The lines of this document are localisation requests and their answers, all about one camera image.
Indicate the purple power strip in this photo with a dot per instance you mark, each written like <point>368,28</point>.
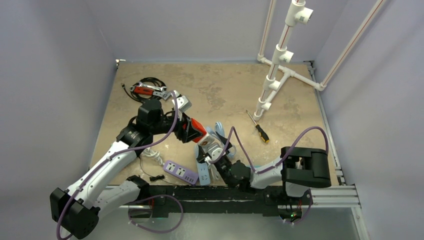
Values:
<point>180,172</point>

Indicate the light blue power strip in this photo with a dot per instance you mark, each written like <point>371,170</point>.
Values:
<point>203,174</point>

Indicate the red handled adjustable wrench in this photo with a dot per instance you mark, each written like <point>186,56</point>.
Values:
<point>149,90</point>

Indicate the white PVC pipe frame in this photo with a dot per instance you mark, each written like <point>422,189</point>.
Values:
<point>277,75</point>

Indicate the white cube power socket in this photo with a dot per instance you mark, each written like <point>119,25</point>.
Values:
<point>206,142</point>

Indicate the red cube socket adapter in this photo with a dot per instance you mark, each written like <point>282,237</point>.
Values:
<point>199,128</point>

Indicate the aluminium frame rail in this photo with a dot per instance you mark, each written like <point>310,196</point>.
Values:
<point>333,197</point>

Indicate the yellow black screwdriver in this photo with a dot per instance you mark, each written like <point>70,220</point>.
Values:
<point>263,135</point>

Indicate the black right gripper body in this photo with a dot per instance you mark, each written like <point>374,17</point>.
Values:
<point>206,157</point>

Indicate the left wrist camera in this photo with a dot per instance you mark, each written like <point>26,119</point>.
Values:
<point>182,103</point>

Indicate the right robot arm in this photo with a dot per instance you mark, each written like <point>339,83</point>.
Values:
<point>299,170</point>

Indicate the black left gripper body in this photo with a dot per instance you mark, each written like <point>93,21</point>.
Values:
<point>178,129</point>

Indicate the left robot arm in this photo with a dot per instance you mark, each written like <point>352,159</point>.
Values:
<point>106,172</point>

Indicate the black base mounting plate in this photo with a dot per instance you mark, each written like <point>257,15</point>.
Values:
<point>268,202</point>

